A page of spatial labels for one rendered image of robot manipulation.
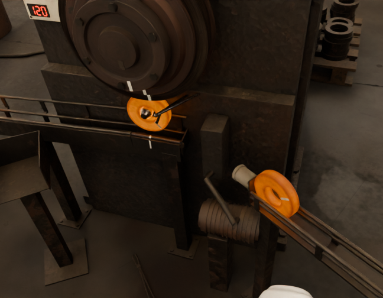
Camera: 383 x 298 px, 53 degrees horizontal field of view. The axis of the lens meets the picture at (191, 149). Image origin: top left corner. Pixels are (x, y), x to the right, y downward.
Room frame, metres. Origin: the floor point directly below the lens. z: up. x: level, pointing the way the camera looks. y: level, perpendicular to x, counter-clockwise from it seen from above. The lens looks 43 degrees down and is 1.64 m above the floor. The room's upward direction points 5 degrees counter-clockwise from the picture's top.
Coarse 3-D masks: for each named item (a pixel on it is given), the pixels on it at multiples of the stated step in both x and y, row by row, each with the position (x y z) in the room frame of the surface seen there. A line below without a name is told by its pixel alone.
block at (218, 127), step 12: (216, 120) 1.01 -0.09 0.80; (228, 120) 1.02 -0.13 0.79; (204, 132) 0.97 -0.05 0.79; (216, 132) 0.96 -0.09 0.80; (228, 132) 1.02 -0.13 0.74; (204, 144) 0.97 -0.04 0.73; (216, 144) 0.95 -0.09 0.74; (228, 144) 1.02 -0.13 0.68; (204, 156) 0.97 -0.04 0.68; (216, 156) 0.95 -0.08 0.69; (228, 156) 1.02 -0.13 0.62; (204, 168) 0.97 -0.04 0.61; (216, 168) 0.95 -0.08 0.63
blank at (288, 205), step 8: (264, 176) 0.77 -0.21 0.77; (272, 176) 0.75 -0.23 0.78; (280, 176) 0.75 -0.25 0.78; (256, 184) 0.80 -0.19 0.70; (264, 184) 0.77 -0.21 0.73; (272, 184) 0.74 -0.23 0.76; (280, 184) 0.72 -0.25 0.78; (288, 184) 0.72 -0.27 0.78; (256, 192) 0.79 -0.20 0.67; (264, 192) 0.77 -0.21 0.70; (272, 192) 0.78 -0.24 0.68; (280, 192) 0.72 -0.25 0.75; (288, 192) 0.70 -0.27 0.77; (296, 192) 0.71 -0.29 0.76; (272, 200) 0.75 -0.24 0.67; (280, 200) 0.75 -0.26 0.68; (288, 200) 0.69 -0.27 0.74; (296, 200) 0.69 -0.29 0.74; (280, 208) 0.71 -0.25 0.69; (288, 208) 0.69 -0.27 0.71; (296, 208) 0.69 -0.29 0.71; (288, 216) 0.68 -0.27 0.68
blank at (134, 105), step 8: (128, 104) 1.09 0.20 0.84; (136, 104) 1.08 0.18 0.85; (144, 104) 1.07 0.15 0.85; (152, 104) 1.06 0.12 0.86; (160, 104) 1.05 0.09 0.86; (128, 112) 1.09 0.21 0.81; (136, 112) 1.08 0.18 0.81; (168, 112) 1.05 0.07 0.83; (136, 120) 1.08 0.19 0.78; (144, 120) 1.07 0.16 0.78; (152, 120) 1.07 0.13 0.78; (160, 120) 1.05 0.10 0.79; (168, 120) 1.04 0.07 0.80; (144, 128) 1.07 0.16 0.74; (152, 128) 1.06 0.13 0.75; (160, 128) 1.05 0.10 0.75
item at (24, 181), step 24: (0, 144) 1.10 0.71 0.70; (24, 144) 1.12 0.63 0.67; (0, 168) 1.09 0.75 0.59; (24, 168) 1.07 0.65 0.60; (48, 168) 1.04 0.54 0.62; (0, 192) 0.96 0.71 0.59; (24, 192) 0.94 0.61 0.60; (48, 216) 1.01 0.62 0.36; (48, 240) 0.99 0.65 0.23; (48, 264) 1.00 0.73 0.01; (72, 264) 0.99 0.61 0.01
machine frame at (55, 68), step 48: (240, 0) 1.09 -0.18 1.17; (288, 0) 1.04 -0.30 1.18; (48, 48) 1.36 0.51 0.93; (240, 48) 1.09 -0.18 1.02; (288, 48) 1.03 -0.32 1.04; (96, 96) 1.24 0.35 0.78; (240, 96) 1.04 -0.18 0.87; (288, 96) 1.02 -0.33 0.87; (192, 144) 1.10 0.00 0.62; (240, 144) 1.03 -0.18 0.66; (288, 144) 1.04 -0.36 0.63; (96, 192) 1.30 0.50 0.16; (144, 192) 1.20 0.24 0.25; (192, 192) 1.11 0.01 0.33; (240, 192) 1.03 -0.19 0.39
